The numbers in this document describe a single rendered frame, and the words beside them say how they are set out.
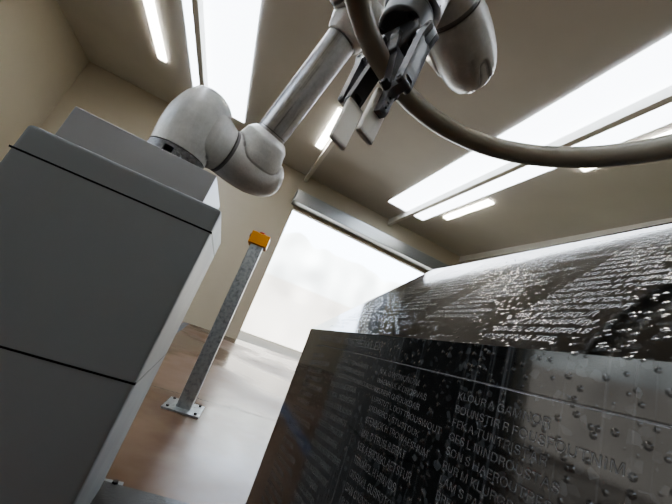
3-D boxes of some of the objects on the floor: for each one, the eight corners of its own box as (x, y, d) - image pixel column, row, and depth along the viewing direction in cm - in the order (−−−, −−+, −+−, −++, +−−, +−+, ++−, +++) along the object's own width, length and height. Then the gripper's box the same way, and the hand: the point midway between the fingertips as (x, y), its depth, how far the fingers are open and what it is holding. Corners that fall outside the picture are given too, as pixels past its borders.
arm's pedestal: (-493, 646, 34) (-20, 91, 55) (-81, 446, 80) (89, 186, 102) (26, 668, 47) (245, 214, 69) (122, 485, 93) (234, 248, 115)
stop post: (204, 408, 182) (275, 244, 211) (197, 419, 163) (277, 237, 192) (170, 397, 179) (248, 232, 208) (160, 407, 160) (247, 224, 189)
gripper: (354, 17, 50) (291, 132, 45) (456, -47, 38) (386, 104, 32) (378, 56, 55) (325, 164, 50) (476, 12, 42) (419, 151, 37)
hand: (358, 121), depth 42 cm, fingers closed on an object, 4 cm apart
